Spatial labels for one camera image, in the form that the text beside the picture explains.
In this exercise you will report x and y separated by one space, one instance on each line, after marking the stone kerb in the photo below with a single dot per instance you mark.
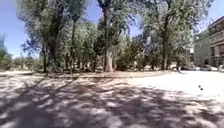
100 77

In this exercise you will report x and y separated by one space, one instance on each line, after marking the pale sandy paved ground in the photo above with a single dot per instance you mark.
100 100

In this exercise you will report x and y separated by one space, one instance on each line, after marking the pale building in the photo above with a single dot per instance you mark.
201 50

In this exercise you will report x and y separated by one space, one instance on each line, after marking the row of parked cars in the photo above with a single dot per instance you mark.
208 68

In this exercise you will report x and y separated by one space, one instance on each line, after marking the red brick building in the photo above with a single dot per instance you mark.
217 40

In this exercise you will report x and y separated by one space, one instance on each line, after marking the dry earth bed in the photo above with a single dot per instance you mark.
110 74

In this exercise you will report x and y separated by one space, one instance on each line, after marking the group of trees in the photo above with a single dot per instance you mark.
107 40

